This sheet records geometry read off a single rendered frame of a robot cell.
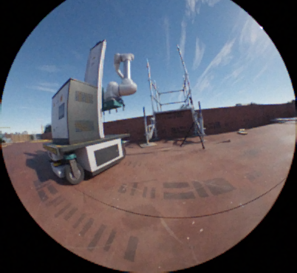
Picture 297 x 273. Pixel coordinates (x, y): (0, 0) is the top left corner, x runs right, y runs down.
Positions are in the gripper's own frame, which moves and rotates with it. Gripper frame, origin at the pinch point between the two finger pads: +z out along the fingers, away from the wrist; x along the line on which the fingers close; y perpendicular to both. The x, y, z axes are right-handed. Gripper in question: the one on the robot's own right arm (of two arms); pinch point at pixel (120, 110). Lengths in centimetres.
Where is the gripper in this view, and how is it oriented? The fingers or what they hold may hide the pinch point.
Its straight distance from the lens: 150.9
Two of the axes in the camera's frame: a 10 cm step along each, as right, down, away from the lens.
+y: -3.3, 0.2, -9.4
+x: 9.4, -1.0, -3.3
